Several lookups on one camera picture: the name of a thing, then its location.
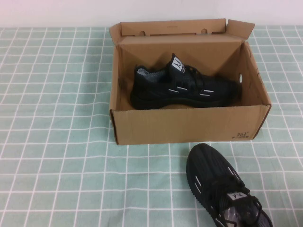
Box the brown cardboard shoe box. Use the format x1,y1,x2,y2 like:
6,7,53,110
108,18,272,145

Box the black sneaker with white stripes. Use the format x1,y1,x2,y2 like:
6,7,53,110
186,143,274,227
130,53,243,110

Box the green white checked tablecloth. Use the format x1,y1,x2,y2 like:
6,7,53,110
0,23,303,227

